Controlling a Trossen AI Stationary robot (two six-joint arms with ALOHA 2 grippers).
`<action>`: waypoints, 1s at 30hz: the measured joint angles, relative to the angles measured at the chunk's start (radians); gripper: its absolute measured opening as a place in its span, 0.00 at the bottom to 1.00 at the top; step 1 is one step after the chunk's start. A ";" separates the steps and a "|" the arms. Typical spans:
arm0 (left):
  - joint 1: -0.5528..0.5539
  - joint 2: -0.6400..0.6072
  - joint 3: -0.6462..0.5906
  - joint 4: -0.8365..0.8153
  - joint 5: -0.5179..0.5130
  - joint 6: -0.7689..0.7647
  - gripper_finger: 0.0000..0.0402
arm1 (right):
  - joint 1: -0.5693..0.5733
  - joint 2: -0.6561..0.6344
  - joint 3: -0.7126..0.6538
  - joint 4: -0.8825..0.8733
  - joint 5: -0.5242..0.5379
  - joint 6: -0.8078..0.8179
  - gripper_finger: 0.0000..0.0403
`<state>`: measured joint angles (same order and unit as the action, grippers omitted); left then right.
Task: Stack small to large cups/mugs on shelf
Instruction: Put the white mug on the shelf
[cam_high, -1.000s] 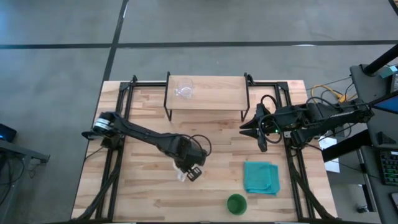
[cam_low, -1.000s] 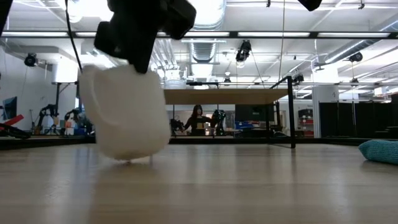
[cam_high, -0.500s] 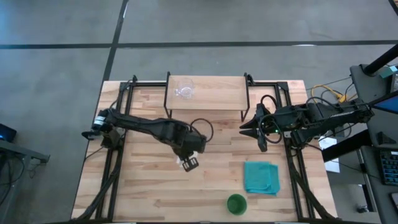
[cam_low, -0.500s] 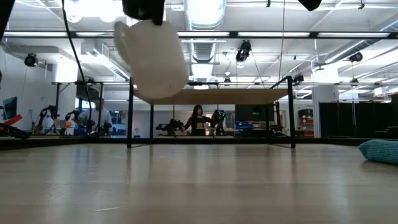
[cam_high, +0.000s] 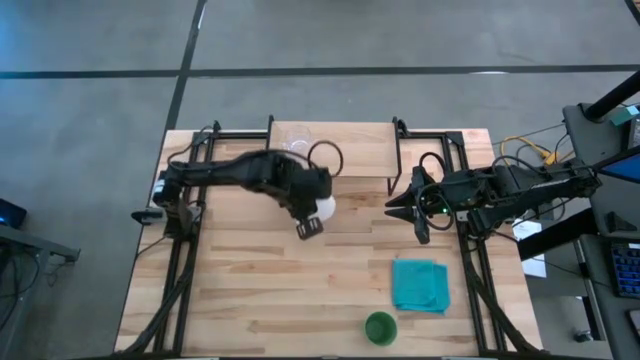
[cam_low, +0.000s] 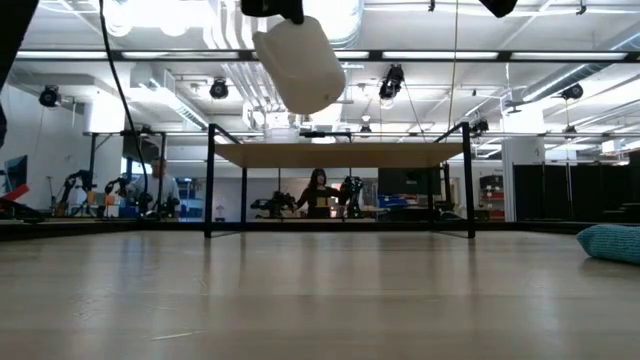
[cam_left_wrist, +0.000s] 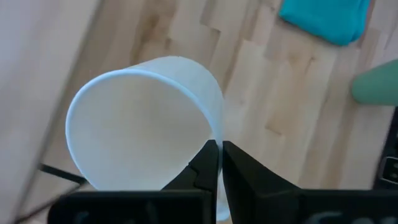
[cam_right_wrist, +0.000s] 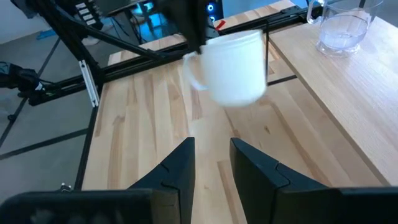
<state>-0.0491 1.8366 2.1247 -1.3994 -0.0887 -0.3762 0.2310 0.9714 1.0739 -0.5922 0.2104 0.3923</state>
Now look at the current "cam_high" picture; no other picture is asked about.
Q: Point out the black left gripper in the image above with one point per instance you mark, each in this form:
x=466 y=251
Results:
x=302 y=187

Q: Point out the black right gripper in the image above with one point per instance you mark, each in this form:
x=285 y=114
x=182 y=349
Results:
x=447 y=197

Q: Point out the white ceramic mug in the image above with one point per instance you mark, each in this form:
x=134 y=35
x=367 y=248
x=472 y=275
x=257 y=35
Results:
x=327 y=209

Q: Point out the clear glass mug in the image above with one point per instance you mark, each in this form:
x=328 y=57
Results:
x=299 y=140

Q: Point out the green plastic cup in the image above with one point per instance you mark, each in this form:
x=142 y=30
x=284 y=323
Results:
x=381 y=328

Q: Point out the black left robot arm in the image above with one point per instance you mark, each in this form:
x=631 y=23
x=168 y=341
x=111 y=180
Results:
x=220 y=172

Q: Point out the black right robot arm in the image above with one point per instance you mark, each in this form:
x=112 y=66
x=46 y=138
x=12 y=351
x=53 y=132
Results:
x=525 y=187

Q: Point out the teal folded cloth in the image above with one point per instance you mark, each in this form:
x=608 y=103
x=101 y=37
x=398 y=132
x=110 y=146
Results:
x=419 y=287

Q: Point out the white paper sheet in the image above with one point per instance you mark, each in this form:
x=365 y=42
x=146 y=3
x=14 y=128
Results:
x=532 y=250

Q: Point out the dark grey desk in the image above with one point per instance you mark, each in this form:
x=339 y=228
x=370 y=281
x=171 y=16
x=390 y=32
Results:
x=615 y=220

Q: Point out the blue lit screen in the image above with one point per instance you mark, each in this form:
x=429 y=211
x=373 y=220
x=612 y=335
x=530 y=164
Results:
x=625 y=167

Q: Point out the black keyboard blue keys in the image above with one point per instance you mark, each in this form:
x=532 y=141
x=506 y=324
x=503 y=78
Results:
x=627 y=270

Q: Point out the black slanted pole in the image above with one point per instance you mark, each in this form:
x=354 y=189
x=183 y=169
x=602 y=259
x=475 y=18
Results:
x=615 y=97

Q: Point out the grey metal stand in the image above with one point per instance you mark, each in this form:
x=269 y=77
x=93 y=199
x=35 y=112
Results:
x=35 y=245

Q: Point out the black computer tower blue fans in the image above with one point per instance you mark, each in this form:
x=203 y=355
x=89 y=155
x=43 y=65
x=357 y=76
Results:
x=11 y=214

